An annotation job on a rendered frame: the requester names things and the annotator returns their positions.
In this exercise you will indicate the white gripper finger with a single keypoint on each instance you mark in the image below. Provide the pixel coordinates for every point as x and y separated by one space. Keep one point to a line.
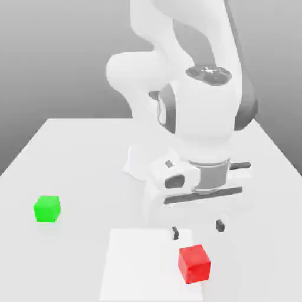
175 233
220 226

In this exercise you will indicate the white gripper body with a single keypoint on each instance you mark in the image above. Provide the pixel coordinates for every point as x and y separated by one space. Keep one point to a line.
203 207

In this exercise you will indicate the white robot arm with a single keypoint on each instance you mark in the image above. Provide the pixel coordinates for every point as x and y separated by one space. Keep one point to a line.
203 111

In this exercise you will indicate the small red cube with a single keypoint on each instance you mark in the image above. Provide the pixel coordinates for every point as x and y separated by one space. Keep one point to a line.
194 264

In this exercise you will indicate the small green cube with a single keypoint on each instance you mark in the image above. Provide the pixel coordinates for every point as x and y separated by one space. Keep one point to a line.
47 209

